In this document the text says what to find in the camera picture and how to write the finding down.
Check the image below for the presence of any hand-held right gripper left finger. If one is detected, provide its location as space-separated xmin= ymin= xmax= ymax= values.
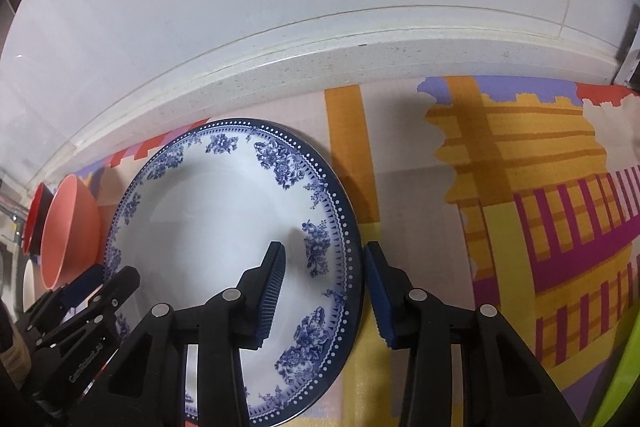
xmin=85 ymin=241 xmax=287 ymax=427

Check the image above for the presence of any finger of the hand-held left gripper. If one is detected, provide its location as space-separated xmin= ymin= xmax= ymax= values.
xmin=47 ymin=266 xmax=142 ymax=358
xmin=17 ymin=268 xmax=106 ymax=343

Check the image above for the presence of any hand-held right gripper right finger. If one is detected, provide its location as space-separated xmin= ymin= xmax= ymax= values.
xmin=362 ymin=241 xmax=583 ymax=427

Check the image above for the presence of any blue floral white plate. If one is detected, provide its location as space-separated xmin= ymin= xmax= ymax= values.
xmin=102 ymin=118 xmax=363 ymax=427

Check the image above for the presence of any green plate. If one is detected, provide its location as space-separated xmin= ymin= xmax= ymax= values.
xmin=575 ymin=307 xmax=640 ymax=427

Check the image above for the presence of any white bowl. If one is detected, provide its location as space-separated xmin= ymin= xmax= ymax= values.
xmin=22 ymin=264 xmax=37 ymax=313

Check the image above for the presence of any red and black bowl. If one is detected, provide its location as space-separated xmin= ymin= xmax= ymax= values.
xmin=21 ymin=183 xmax=55 ymax=255

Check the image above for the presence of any colourful patterned mat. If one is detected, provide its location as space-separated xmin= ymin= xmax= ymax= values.
xmin=75 ymin=76 xmax=640 ymax=427

